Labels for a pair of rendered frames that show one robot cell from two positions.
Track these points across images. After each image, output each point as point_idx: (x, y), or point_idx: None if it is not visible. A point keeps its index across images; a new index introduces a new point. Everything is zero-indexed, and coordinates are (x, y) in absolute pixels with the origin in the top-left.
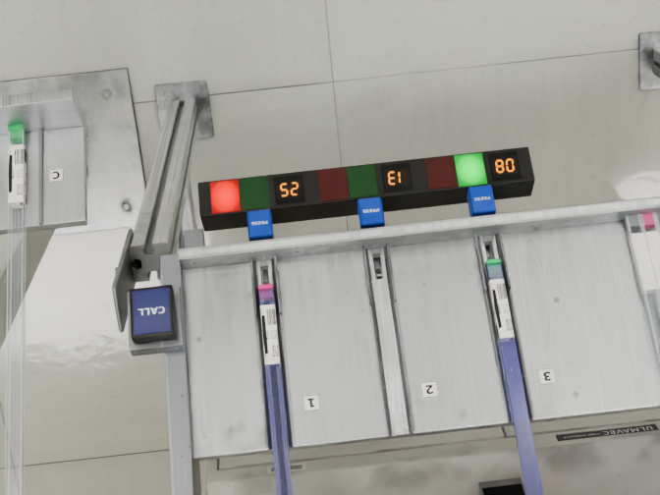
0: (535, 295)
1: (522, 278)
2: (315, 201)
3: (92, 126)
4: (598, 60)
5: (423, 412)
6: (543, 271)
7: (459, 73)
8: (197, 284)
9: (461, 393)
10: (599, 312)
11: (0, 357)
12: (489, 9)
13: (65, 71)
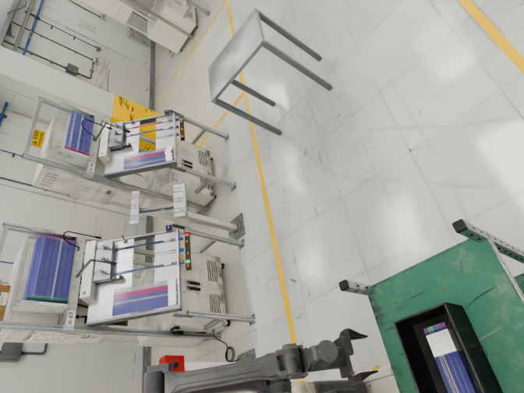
0: (169, 268)
1: (171, 267)
2: (185, 244)
3: (238, 231)
4: (251, 307)
5: (157, 256)
6: (172, 269)
7: (248, 284)
8: (175, 232)
9: (158, 260)
10: (166, 275)
11: (217, 231)
12: (255, 285)
13: (244, 225)
